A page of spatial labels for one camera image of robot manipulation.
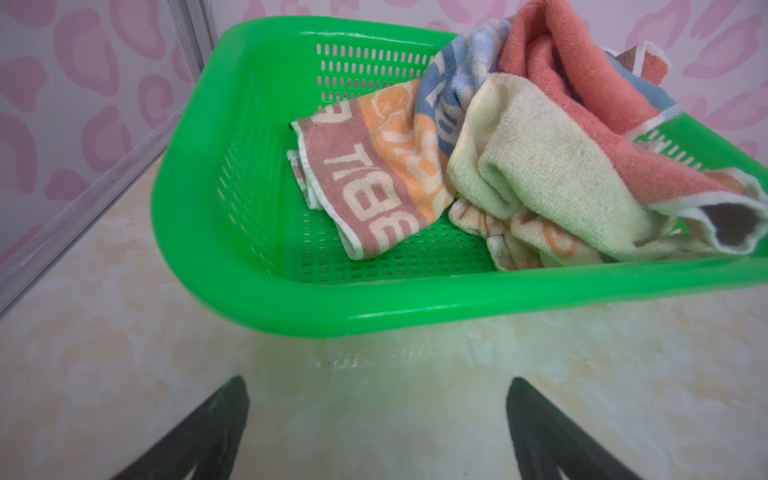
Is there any aluminium diagonal frame bar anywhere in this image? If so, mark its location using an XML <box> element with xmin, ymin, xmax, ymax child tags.
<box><xmin>1</xmin><ymin>106</ymin><xmax>186</xmax><ymax>312</ymax></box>

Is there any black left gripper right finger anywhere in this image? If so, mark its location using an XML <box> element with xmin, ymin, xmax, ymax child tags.
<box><xmin>506</xmin><ymin>377</ymin><xmax>640</xmax><ymax>480</ymax></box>

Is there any aluminium frame post left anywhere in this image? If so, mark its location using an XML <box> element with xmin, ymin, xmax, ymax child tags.
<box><xmin>164</xmin><ymin>0</ymin><xmax>219</xmax><ymax>83</ymax></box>

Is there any green plastic basket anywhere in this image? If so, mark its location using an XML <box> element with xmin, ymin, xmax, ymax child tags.
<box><xmin>151</xmin><ymin>16</ymin><xmax>767</xmax><ymax>338</ymax></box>

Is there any pale yellow teal towel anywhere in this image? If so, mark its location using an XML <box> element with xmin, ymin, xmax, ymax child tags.
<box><xmin>447</xmin><ymin>73</ymin><xmax>685</xmax><ymax>271</ymax></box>

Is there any orange blue lettered towel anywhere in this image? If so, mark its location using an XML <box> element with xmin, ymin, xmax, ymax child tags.
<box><xmin>287</xmin><ymin>19</ymin><xmax>512</xmax><ymax>276</ymax></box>

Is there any red brown bear towel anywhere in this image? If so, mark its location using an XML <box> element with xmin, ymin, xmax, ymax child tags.
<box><xmin>499</xmin><ymin>1</ymin><xmax>767</xmax><ymax>255</ymax></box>

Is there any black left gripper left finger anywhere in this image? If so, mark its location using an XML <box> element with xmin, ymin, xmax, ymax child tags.
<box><xmin>115</xmin><ymin>376</ymin><xmax>250</xmax><ymax>479</ymax></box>

